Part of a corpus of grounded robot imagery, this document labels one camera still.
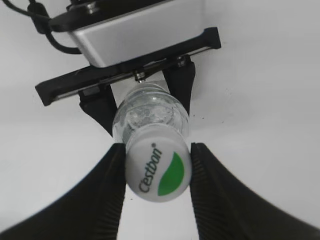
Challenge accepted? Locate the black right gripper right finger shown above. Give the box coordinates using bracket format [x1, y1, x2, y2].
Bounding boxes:
[190, 143, 320, 240]

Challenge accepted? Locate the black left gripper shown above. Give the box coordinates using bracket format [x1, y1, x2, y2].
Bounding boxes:
[35, 27, 221, 137]

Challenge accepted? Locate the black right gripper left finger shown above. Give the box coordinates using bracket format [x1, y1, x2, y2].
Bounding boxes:
[0, 143, 126, 240]

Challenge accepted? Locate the clear plastic water bottle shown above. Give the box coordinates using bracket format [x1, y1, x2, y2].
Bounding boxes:
[112, 83, 189, 144]

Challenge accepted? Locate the white green bottle cap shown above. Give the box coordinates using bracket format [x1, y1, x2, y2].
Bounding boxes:
[125, 124, 192, 203]

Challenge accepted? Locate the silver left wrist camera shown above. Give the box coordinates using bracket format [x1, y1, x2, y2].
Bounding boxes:
[47, 0, 208, 69]

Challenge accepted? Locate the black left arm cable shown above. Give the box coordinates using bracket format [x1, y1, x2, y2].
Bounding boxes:
[0, 0, 83, 56]

